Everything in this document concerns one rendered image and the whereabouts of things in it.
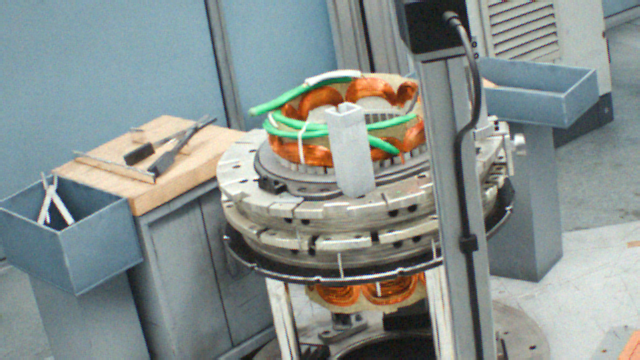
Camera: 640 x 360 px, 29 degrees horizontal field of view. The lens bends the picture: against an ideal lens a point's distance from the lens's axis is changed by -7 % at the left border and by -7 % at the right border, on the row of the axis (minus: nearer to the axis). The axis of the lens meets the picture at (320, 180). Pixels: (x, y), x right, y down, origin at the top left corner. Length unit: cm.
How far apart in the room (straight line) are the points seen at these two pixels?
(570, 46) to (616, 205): 63
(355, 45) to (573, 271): 46
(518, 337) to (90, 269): 53
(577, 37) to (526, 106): 252
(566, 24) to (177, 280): 268
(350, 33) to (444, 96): 98
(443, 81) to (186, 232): 74
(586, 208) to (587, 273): 199
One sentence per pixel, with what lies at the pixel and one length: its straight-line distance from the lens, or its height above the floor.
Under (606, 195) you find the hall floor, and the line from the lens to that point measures 384.
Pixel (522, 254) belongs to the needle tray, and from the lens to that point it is 177.
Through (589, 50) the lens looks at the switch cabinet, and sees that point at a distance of 421.
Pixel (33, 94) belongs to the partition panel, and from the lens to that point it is 371.
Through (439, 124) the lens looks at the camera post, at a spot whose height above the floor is 130.
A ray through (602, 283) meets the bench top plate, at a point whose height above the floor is 78.
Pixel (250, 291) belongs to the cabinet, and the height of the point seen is 87.
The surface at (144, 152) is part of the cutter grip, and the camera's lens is 161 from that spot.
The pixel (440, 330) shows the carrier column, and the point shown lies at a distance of 142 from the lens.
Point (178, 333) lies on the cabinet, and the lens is 162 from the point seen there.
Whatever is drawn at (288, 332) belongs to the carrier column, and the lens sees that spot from 148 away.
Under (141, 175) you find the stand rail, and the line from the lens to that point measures 156.
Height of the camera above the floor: 164
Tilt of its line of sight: 23 degrees down
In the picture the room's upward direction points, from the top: 10 degrees counter-clockwise
